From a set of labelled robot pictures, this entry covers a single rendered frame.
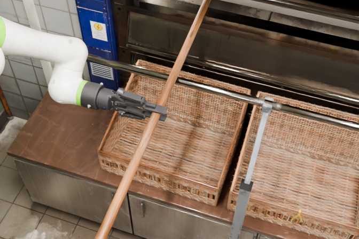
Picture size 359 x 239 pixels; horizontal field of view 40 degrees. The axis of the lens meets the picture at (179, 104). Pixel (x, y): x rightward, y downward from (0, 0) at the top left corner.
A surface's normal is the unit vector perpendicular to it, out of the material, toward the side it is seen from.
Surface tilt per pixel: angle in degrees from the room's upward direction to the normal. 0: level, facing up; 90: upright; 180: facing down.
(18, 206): 0
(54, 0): 90
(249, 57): 70
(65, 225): 0
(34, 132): 0
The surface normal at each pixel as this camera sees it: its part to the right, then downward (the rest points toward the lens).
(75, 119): 0.01, -0.64
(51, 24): -0.33, 0.72
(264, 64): -0.30, 0.47
